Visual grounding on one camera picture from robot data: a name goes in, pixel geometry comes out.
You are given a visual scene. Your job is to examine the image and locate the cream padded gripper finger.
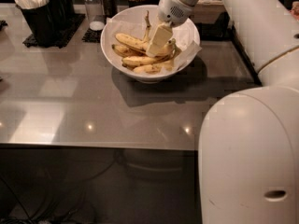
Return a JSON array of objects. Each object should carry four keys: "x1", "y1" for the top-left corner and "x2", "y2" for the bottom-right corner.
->
[{"x1": 146, "y1": 22, "x2": 173, "y2": 57}]

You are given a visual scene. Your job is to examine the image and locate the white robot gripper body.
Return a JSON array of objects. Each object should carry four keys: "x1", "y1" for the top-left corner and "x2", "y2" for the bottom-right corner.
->
[{"x1": 158, "y1": 0, "x2": 192, "y2": 25}]

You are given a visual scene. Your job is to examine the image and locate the yellow banana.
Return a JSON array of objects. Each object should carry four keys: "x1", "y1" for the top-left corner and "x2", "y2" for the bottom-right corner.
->
[
  {"x1": 115, "y1": 33, "x2": 176, "y2": 57},
  {"x1": 121, "y1": 56, "x2": 168, "y2": 67},
  {"x1": 133, "y1": 59, "x2": 174, "y2": 74},
  {"x1": 111, "y1": 44, "x2": 140, "y2": 57}
]

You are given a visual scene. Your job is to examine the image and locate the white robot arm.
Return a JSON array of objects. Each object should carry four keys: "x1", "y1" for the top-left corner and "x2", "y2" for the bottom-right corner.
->
[{"x1": 158, "y1": 0, "x2": 299, "y2": 224}]

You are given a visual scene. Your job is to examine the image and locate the upright banana stem piece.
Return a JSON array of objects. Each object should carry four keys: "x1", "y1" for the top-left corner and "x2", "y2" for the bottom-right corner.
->
[{"x1": 143, "y1": 10, "x2": 151, "y2": 42}]

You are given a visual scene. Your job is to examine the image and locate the white ceramic bowl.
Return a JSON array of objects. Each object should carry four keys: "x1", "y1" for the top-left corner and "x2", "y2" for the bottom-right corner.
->
[{"x1": 100, "y1": 5, "x2": 201, "y2": 84}]

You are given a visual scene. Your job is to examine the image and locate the black napkin dispenser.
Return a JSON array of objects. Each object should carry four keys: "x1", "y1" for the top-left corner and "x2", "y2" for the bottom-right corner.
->
[{"x1": 190, "y1": 0, "x2": 230, "y2": 41}]

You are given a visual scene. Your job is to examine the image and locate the dark pepper shaker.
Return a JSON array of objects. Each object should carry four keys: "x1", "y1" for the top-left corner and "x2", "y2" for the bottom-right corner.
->
[{"x1": 99, "y1": 0, "x2": 119, "y2": 19}]

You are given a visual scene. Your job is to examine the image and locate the small black rubber mat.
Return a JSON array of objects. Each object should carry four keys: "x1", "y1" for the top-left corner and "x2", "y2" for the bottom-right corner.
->
[{"x1": 82, "y1": 29, "x2": 101, "y2": 43}]

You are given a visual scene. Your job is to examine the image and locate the clear shaker white base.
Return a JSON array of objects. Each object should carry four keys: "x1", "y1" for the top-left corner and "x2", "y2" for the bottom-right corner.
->
[{"x1": 84, "y1": 0, "x2": 105, "y2": 32}]

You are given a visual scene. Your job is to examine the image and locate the rear black cutlery cup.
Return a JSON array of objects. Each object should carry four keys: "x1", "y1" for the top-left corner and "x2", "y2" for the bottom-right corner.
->
[{"x1": 49, "y1": 0, "x2": 75, "y2": 30}]

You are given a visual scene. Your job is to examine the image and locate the black cutlery cup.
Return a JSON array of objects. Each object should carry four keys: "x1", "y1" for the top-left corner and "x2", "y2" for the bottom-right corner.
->
[
  {"x1": 49, "y1": 0, "x2": 75, "y2": 30},
  {"x1": 18, "y1": 1, "x2": 57, "y2": 47}
]

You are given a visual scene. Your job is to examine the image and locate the front black cutlery cup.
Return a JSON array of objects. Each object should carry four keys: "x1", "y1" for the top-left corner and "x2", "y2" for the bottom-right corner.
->
[{"x1": 18, "y1": 1, "x2": 57, "y2": 47}]

